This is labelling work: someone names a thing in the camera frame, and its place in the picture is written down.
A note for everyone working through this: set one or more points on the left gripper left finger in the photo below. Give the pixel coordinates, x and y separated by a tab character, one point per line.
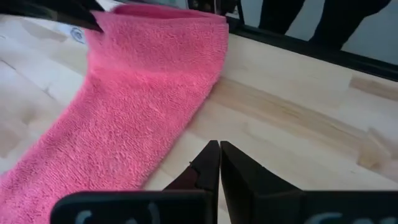
205	174

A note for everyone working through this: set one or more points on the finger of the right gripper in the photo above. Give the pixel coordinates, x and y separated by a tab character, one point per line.
93	5
56	11

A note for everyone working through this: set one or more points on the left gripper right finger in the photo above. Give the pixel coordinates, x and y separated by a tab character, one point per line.
245	186

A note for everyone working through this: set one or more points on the pink microfiber towel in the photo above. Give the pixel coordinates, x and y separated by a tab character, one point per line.
130	109

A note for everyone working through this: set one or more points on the person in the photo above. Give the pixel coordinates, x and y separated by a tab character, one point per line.
351	18

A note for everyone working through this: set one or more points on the black aluminium table frame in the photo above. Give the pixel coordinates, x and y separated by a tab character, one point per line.
295	45

